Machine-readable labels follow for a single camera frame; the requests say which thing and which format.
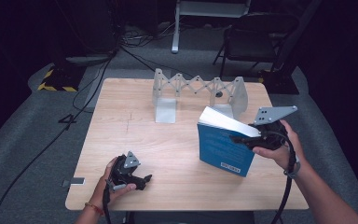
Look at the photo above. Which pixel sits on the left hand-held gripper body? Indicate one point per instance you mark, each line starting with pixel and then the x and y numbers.
pixel 122 172

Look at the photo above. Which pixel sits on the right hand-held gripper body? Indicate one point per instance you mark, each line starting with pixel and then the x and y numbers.
pixel 272 137

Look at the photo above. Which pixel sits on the blue book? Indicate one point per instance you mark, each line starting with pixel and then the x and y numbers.
pixel 220 149

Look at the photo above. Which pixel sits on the grey expandable book rack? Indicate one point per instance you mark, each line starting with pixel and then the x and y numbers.
pixel 165 110

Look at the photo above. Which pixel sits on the person's right hand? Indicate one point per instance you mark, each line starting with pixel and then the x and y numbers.
pixel 282 154

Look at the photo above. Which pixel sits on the person's left hand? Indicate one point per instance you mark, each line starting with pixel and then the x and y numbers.
pixel 101 193

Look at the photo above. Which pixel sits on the grey wristband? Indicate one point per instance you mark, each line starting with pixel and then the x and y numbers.
pixel 296 169

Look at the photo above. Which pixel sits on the black stand base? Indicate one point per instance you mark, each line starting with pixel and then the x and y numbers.
pixel 281 84

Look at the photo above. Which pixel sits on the black folding chair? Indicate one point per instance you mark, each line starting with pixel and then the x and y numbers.
pixel 251 40

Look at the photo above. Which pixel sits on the black yellow striped base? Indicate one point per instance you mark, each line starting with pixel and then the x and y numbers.
pixel 60 79

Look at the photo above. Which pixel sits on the grey metal bracket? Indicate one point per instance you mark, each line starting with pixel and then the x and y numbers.
pixel 74 181

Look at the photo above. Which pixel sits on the white desk frame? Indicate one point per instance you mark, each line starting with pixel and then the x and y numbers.
pixel 176 31

